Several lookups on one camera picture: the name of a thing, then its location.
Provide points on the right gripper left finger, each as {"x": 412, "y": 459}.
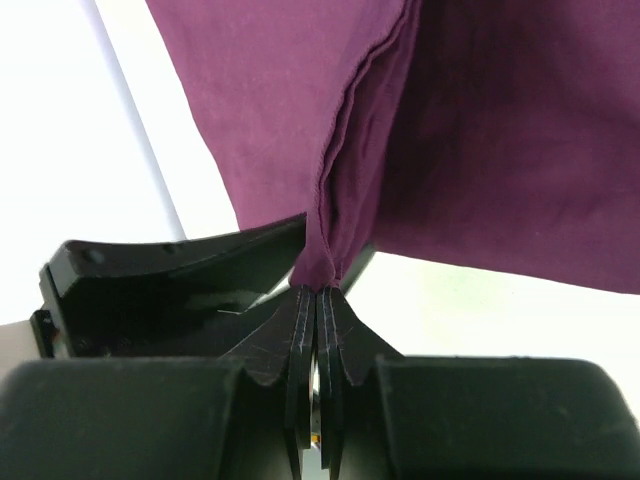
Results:
{"x": 281, "y": 351}

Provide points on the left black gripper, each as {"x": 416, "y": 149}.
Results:
{"x": 188, "y": 298}

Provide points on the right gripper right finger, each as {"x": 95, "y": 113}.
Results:
{"x": 352, "y": 423}

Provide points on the purple surgical wrap cloth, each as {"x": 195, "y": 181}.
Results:
{"x": 501, "y": 135}

